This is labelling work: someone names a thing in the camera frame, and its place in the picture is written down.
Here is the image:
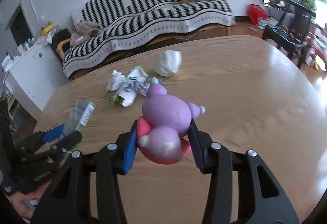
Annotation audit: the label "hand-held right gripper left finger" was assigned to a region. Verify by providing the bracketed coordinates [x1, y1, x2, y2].
[31, 119, 138, 224]

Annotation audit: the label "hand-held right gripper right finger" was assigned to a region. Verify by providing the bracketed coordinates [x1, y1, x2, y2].
[189, 119, 299, 224]

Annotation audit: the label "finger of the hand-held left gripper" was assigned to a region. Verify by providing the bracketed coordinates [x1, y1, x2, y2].
[52, 131, 83, 153]
[42, 124, 65, 143]

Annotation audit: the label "clear plastic packet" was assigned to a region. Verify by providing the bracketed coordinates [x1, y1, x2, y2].
[63, 99, 96, 136]

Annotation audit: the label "purple pink toy figure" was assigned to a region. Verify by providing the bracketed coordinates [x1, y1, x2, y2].
[137, 77, 206, 165]

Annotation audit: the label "silver blister pack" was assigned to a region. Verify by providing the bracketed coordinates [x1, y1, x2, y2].
[123, 66, 151, 97]

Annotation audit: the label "person's left hand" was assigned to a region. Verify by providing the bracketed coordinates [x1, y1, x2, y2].
[11, 192, 41, 217]

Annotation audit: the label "white green carton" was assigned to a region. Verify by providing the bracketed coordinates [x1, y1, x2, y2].
[107, 91, 138, 107]

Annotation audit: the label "white cabinet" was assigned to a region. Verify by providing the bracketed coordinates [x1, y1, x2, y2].
[2, 41, 71, 112]

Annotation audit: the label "crumpled white paper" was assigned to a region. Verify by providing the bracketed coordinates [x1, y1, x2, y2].
[106, 70, 127, 92]

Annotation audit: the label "row of small bottles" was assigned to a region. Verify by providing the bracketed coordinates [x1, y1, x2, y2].
[15, 37, 39, 54]

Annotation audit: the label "yellow packet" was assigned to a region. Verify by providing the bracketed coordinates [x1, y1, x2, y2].
[39, 24, 55, 37]

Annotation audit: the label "brown plush cloth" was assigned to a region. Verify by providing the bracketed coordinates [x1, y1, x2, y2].
[69, 21, 101, 48]

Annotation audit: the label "black white striped sofa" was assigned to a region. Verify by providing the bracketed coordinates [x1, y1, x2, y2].
[63, 0, 233, 79]

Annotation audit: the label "black stool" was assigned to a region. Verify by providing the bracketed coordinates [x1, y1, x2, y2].
[263, 25, 311, 68]

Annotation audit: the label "scattered papers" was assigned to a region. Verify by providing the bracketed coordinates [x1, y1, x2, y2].
[246, 18, 279, 31]

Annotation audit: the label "red bag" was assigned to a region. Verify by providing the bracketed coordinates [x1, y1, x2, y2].
[247, 4, 269, 25]

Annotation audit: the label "black wooden table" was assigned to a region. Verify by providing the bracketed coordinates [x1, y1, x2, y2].
[264, 0, 317, 33]

